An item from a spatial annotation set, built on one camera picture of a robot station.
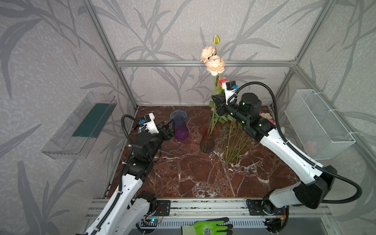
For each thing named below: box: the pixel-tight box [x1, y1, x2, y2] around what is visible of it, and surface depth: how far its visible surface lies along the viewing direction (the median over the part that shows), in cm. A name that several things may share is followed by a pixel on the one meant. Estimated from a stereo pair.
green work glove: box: [181, 217, 234, 235], surface depth 68 cm
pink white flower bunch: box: [259, 112, 286, 134], surface depth 110 cm
